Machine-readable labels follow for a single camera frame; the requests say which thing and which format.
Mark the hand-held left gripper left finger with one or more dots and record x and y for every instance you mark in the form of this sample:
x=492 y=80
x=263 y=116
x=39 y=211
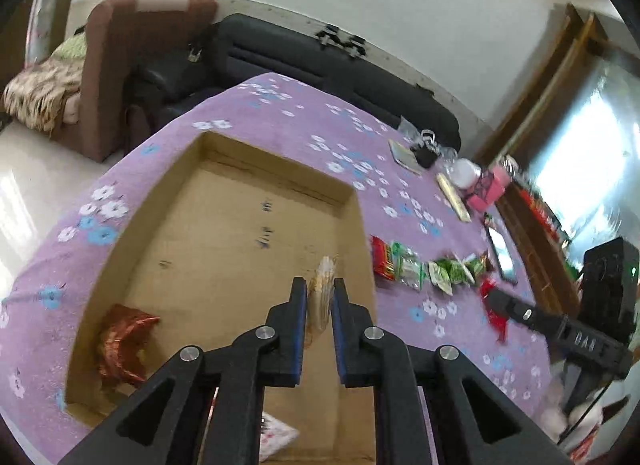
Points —
x=299 y=330

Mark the small black clamp device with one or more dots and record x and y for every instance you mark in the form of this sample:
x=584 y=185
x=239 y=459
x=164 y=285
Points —
x=327 y=36
x=356 y=46

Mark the white jar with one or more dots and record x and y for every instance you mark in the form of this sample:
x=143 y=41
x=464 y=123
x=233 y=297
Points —
x=465 y=172

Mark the green pillow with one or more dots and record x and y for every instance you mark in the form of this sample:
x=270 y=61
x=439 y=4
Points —
x=70 y=47

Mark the black smartphone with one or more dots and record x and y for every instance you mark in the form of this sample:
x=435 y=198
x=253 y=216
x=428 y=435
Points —
x=501 y=257

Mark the black pouch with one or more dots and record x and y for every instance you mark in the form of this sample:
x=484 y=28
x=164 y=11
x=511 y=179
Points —
x=426 y=156

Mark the small dark red snack packet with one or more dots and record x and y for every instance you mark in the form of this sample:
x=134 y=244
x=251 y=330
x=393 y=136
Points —
x=495 y=320

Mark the brown sofa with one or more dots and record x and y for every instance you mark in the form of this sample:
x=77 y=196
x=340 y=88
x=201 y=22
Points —
x=125 y=55

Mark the clear plastic bag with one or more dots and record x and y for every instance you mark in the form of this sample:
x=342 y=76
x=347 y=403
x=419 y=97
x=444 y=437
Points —
x=409 y=127

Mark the long yellow packet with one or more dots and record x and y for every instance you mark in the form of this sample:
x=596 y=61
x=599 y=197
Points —
x=452 y=196

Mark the red snack packet green label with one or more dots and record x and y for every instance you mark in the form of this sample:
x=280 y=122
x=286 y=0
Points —
x=382 y=257

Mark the pink box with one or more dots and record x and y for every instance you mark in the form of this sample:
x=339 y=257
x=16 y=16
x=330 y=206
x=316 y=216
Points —
x=487 y=192

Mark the clear cracker packet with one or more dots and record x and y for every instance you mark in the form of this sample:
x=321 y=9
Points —
x=320 y=295

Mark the white red snack packet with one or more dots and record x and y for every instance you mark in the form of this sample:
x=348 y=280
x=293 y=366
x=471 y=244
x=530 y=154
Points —
x=275 y=437

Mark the clear green white snack packet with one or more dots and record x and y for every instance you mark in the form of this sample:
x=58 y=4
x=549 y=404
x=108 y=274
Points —
x=407 y=267

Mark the wooden cabinet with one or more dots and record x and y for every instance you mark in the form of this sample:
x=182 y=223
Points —
x=540 y=270

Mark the brown patterned blanket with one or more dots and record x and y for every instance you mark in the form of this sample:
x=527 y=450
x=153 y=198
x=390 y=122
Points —
x=45 y=90

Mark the small notebook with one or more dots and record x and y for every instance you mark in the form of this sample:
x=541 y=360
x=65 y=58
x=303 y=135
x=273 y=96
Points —
x=404 y=155

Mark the small red green wrapper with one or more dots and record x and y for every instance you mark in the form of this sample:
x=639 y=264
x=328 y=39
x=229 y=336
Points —
x=488 y=219

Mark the wooden framed window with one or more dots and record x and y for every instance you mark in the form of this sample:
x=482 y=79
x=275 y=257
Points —
x=590 y=145

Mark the shallow cardboard box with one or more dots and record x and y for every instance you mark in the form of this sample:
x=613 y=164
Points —
x=225 y=245

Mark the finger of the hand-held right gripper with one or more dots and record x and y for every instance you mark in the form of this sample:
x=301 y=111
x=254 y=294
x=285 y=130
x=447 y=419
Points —
x=525 y=316

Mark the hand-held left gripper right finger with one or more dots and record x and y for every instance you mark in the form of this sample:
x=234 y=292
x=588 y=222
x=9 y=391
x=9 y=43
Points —
x=340 y=335

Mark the wooden glass panel door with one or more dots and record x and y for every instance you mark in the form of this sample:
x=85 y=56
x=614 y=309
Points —
x=47 y=20

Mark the large shiny dark red packet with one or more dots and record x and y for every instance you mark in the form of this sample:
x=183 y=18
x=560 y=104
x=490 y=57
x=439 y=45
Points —
x=125 y=345

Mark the black handbag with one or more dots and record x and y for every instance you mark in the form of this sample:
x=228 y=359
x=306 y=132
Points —
x=175 y=72

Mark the black leather sofa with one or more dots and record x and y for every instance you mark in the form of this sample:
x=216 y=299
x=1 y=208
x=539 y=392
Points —
x=280 y=55

